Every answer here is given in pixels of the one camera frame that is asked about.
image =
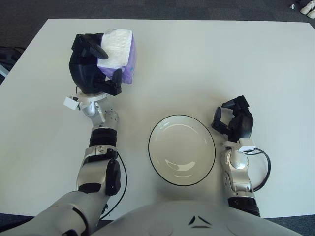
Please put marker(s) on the purple tissue paper pack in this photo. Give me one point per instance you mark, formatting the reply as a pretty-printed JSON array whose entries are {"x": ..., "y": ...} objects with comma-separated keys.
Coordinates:
[{"x": 118, "y": 46}]

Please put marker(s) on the white robot foot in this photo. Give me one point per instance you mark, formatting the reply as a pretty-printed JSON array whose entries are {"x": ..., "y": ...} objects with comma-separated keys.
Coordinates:
[
  {"x": 311, "y": 14},
  {"x": 305, "y": 10}
]

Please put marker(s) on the grey robot torso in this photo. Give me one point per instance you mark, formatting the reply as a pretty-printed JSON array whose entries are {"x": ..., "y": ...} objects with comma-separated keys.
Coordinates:
[{"x": 160, "y": 221}]

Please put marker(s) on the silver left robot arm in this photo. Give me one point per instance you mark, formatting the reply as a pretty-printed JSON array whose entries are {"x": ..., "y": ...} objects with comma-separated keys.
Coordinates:
[{"x": 93, "y": 172}]

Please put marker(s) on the white panel with blue edge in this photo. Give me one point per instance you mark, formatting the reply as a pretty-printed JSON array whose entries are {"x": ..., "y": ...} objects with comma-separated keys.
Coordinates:
[{"x": 3, "y": 71}]

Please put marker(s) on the black bag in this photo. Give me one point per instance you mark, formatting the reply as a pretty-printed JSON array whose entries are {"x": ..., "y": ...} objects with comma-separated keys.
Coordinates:
[{"x": 9, "y": 55}]

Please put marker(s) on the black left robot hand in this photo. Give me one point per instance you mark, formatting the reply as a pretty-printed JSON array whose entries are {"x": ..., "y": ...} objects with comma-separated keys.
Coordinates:
[{"x": 83, "y": 73}]

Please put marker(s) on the white plate with black rim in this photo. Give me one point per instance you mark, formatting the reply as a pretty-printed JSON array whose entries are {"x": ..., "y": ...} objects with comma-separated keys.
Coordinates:
[{"x": 182, "y": 150}]

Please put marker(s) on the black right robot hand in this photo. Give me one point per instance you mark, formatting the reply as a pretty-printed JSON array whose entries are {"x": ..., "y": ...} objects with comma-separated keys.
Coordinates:
[{"x": 244, "y": 125}]

